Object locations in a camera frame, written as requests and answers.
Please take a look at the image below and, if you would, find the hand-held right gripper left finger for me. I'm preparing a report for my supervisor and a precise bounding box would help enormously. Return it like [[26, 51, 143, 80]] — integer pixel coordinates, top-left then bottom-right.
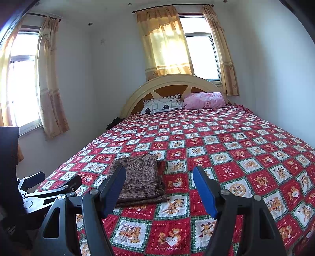
[[34, 163, 127, 256]]

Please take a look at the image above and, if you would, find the white printed pillow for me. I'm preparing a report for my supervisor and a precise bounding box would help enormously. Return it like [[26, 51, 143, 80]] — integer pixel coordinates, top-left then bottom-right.
[[139, 93, 184, 116]]

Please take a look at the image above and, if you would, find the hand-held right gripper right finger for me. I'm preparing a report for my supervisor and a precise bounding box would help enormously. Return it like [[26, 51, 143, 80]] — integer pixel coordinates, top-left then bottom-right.
[[192, 165, 287, 256]]

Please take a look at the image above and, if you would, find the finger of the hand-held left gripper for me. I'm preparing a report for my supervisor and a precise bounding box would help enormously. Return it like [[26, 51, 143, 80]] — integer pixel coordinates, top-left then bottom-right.
[[23, 175, 83, 217], [18, 172, 46, 197]]

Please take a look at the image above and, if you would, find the yellow curtain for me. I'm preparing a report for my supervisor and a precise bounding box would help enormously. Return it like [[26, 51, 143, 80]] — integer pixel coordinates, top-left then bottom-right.
[[136, 6, 195, 82], [0, 21, 24, 163], [34, 17, 70, 141], [202, 5, 240, 97]]

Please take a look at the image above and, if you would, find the red checkered printed blanket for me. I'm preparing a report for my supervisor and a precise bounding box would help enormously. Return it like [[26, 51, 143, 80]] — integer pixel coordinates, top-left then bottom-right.
[[37, 103, 315, 256]]

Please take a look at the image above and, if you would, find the red ruffled cloth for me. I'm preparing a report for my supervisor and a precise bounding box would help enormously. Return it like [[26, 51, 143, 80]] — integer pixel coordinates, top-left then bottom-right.
[[233, 103, 254, 114]]

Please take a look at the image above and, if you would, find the brown knit garment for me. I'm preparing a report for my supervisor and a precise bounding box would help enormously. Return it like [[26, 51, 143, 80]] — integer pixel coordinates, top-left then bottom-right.
[[107, 154, 168, 207]]

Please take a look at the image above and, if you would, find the dark cloth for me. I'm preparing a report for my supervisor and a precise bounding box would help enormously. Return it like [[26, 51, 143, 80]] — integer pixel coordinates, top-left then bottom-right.
[[106, 118, 123, 131]]

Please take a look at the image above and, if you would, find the pink pillow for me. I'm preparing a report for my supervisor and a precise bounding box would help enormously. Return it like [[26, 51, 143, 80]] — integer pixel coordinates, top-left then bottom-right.
[[183, 92, 225, 110]]

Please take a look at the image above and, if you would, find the cream wooden headboard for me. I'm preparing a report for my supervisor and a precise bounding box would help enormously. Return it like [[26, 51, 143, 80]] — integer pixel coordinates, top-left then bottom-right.
[[120, 73, 228, 119]]

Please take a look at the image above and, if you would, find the dark curtain rod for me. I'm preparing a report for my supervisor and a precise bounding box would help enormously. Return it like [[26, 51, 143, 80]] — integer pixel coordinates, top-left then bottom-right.
[[132, 3, 214, 14], [25, 12, 62, 20]]

